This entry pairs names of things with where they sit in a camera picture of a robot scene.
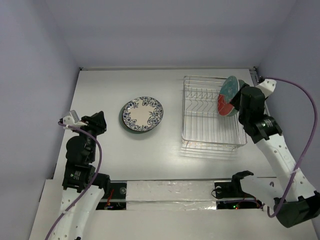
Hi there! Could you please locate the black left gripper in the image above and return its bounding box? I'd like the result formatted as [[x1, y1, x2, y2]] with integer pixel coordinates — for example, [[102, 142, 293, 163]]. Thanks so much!
[[73, 110, 107, 161]]

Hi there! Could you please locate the red and teal plate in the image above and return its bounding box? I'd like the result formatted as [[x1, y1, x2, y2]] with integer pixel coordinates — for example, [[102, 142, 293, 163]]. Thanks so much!
[[217, 75, 240, 117]]

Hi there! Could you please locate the green rimmed plate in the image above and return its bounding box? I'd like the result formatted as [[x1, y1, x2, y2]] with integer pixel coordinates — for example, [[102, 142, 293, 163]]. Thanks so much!
[[238, 79, 247, 91]]

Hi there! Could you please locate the blue floral white plate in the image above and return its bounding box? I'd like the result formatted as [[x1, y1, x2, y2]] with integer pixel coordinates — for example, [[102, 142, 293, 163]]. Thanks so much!
[[120, 96, 164, 133]]

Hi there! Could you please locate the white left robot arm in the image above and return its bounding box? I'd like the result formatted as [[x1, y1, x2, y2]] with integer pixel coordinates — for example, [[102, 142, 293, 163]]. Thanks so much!
[[45, 110, 111, 240]]

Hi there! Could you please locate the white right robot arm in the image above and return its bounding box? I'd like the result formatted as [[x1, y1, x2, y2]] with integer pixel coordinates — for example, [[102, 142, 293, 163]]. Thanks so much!
[[230, 80, 320, 228]]

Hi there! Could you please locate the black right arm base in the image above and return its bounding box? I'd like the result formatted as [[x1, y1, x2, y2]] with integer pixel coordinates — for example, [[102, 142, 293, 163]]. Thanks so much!
[[211, 170, 254, 200]]

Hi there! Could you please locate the plain teal plate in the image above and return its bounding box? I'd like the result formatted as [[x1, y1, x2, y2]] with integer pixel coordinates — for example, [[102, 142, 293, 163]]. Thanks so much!
[[118, 105, 164, 135]]

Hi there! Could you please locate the foil covered front block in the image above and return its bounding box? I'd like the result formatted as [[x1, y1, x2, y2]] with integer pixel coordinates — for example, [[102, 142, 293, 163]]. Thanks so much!
[[125, 180, 217, 211]]

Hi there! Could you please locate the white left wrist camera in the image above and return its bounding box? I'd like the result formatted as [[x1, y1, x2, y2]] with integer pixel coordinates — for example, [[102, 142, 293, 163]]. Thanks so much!
[[62, 110, 87, 129]]

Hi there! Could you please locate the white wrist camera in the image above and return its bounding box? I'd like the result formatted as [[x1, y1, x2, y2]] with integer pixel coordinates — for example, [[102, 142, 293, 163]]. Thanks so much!
[[62, 110, 87, 129], [255, 77, 277, 99]]

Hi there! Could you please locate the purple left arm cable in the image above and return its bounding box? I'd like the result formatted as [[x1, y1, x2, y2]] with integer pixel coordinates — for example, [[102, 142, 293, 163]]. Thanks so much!
[[44, 121, 103, 240]]

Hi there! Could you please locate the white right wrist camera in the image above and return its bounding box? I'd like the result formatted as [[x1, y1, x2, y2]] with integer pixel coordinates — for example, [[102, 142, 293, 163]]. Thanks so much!
[[255, 77, 277, 99]]

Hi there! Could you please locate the wire dish rack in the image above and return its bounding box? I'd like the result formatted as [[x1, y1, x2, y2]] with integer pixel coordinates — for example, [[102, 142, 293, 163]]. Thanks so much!
[[182, 75, 248, 151]]

